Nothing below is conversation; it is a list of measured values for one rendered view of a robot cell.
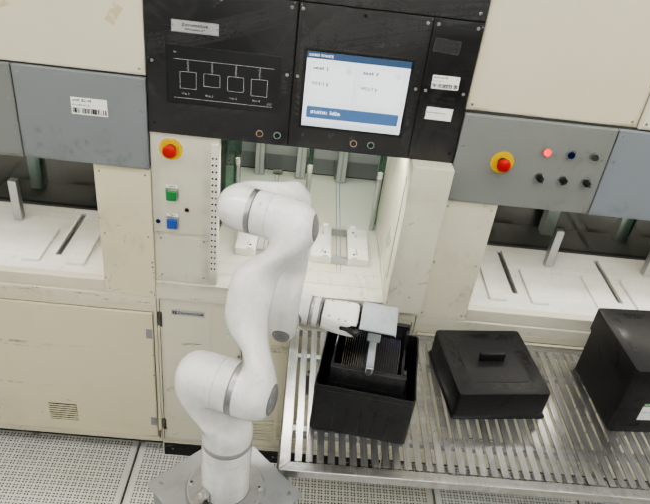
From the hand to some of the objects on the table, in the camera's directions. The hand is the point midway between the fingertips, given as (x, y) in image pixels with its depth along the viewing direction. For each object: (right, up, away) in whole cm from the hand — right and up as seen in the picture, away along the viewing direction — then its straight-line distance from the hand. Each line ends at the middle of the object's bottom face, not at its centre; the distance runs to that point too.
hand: (376, 323), depth 177 cm
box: (+84, -28, +30) cm, 93 cm away
